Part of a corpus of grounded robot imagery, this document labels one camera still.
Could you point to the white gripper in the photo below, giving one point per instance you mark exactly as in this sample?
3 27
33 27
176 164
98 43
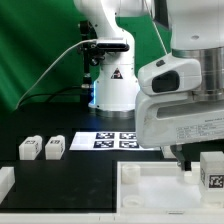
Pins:
174 119

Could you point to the white square tabletop panel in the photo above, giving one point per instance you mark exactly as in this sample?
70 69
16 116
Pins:
145 188

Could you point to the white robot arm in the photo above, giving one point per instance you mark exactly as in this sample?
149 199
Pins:
197 32

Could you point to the white sheet with AprilTags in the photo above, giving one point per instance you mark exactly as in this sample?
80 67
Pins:
107 141

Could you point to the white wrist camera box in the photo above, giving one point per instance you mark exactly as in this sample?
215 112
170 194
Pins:
170 74

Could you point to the white L-shaped obstacle wall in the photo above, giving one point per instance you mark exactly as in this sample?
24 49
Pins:
111 218

